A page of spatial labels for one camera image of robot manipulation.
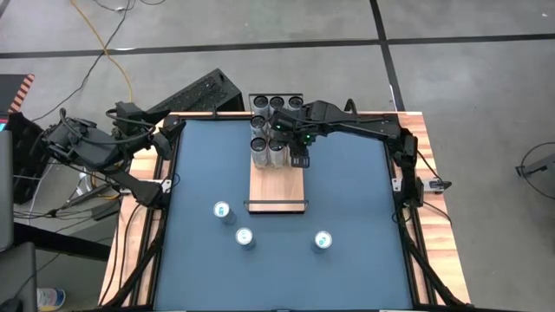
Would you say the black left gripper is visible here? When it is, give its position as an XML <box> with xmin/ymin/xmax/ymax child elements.
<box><xmin>113</xmin><ymin>119</ymin><xmax>188</xmax><ymax>162</ymax></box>

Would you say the white Celsius can yellow band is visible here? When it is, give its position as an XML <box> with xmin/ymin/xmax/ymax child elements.
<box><xmin>250</xmin><ymin>137</ymin><xmax>270</xmax><ymax>170</ymax></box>

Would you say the white Celsius can red band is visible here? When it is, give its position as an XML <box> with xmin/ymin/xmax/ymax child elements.
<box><xmin>250</xmin><ymin>114</ymin><xmax>269</xmax><ymax>140</ymax></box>

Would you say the white Celsius Arctic can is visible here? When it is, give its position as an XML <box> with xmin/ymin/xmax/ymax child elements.
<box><xmin>252</xmin><ymin>94</ymin><xmax>271</xmax><ymax>117</ymax></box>

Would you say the blue silver Red Bull can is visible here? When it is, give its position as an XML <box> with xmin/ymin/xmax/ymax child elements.
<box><xmin>212</xmin><ymin>200</ymin><xmax>238</xmax><ymax>226</ymax></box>
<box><xmin>234</xmin><ymin>226</ymin><xmax>257</xmax><ymax>251</ymax></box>
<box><xmin>310</xmin><ymin>230</ymin><xmax>334</xmax><ymax>256</ymax></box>

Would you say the grey arm base connector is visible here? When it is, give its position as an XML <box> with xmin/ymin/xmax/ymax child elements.
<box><xmin>422</xmin><ymin>176</ymin><xmax>453</xmax><ymax>192</ymax></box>

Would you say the black computer tower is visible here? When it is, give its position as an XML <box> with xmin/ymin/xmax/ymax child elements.
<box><xmin>128</xmin><ymin>68</ymin><xmax>245</xmax><ymax>132</ymax></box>

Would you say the blue table mat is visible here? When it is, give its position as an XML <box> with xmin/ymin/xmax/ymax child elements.
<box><xmin>153</xmin><ymin>117</ymin><xmax>415</xmax><ymax>311</ymax></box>

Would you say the dark grey power brick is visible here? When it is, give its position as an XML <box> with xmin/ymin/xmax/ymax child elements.
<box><xmin>64</xmin><ymin>184</ymin><xmax>121</xmax><ymax>223</ymax></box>

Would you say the black fabric case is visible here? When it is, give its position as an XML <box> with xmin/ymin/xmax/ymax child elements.
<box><xmin>3</xmin><ymin>111</ymin><xmax>56</xmax><ymax>205</ymax></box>

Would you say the black panel orange striped edge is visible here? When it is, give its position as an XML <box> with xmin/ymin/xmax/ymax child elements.
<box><xmin>0</xmin><ymin>73</ymin><xmax>36</xmax><ymax>116</ymax></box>

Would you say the black floor bar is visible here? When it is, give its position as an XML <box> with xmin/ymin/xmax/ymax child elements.
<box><xmin>12</xmin><ymin>223</ymin><xmax>112</xmax><ymax>263</ymax></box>

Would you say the plastic bottle yellow label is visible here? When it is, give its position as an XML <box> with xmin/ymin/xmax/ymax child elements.
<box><xmin>36</xmin><ymin>287</ymin><xmax>67</xmax><ymax>312</ymax></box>

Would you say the wooden shelf black metal frame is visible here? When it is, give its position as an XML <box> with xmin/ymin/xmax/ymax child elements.
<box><xmin>242</xmin><ymin>92</ymin><xmax>310</xmax><ymax>216</ymax></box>

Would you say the yellow floor cable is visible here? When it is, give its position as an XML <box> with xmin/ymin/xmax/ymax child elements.
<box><xmin>68</xmin><ymin>0</ymin><xmax>134</xmax><ymax>201</ymax></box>

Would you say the white power cable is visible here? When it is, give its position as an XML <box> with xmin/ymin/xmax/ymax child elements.
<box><xmin>25</xmin><ymin>164</ymin><xmax>95</xmax><ymax>209</ymax></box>

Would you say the black floor cable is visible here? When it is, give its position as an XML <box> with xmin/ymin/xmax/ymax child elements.
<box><xmin>29</xmin><ymin>0</ymin><xmax>168</xmax><ymax>124</ymax></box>

